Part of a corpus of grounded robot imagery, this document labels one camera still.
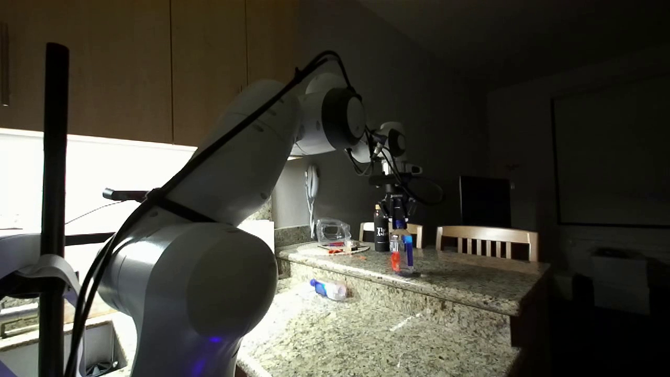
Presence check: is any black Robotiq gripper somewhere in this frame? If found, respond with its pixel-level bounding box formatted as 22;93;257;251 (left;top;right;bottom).
380;174;419;233

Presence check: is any clear water bottle blue cap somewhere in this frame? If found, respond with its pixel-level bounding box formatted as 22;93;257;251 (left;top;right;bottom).
386;226;419;277

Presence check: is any dark glass bottle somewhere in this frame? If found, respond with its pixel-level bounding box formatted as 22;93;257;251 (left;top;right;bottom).
371;203;391;253

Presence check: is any crushed clear plastic bottle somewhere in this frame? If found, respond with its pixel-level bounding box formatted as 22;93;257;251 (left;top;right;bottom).
307;277;351;304

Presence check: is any narrow wooden chair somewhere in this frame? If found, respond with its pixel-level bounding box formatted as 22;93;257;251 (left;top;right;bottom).
357;219;424;251

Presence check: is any dark square box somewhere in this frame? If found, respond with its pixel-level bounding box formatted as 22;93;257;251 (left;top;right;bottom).
455;174;515;230

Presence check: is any wooden chair back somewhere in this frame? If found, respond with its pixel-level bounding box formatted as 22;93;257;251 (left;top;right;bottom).
432;224;539;265

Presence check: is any pale box on stand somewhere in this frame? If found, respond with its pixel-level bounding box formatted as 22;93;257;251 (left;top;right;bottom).
587;246;655;315

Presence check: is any black vertical pole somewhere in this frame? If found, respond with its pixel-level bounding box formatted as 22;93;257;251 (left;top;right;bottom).
38;39;70;377

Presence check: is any white pole clamp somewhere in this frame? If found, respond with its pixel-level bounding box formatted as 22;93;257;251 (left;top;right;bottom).
0;251;80;304

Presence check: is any white wall-mounted utensil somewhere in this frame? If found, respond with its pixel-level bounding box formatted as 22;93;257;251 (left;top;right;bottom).
302;163;322;240

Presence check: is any large dark wall board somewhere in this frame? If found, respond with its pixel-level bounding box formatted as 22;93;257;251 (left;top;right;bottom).
551;75;670;229

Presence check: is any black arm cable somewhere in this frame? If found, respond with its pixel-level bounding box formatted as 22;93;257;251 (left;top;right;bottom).
63;47;364;377

